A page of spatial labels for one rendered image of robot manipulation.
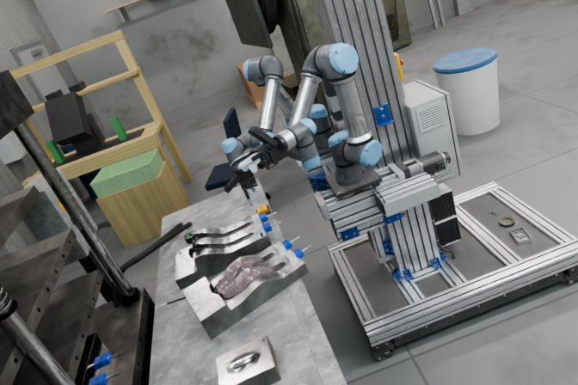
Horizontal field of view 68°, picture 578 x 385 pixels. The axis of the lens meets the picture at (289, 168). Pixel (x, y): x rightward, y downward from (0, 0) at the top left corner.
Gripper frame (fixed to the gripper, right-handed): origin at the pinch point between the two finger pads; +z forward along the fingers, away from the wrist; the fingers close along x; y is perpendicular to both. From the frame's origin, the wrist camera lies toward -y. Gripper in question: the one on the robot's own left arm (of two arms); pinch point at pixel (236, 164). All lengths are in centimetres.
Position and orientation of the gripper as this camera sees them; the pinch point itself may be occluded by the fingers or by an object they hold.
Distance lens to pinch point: 155.6
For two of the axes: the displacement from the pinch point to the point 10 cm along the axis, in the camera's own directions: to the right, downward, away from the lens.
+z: -7.6, 4.9, -4.1
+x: -5.1, -0.7, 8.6
